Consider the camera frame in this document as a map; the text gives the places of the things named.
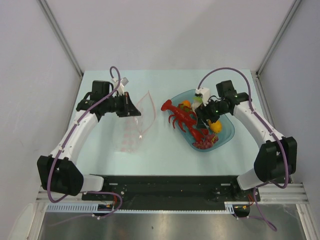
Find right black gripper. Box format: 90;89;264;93
195;96;229;130

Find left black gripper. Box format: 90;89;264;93
103;92;141;118

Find red toy lobster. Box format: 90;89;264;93
160;99;205;143

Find clear pink zip top bag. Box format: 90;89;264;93
112;91;157;153

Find white toy cauliflower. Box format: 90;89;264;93
191;96;203;112

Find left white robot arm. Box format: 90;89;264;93
37;77;141;200

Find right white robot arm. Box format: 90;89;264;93
195;80;298;201

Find yellow toy lemon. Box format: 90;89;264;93
208;120;223;134

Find purple toy grapes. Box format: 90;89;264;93
192;133;219;150

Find green orange toy mango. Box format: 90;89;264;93
178;100;192;112

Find teal plastic tray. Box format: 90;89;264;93
171;89;235;153

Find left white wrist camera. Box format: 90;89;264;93
111;77;129;96

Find right white cable duct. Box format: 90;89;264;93
224;201;251;213

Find white cable duct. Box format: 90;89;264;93
46;203;114;213
224;201;251;213

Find aluminium frame rail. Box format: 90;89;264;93
251;71;320;240

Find left white cable duct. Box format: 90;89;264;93
46;203;114;213

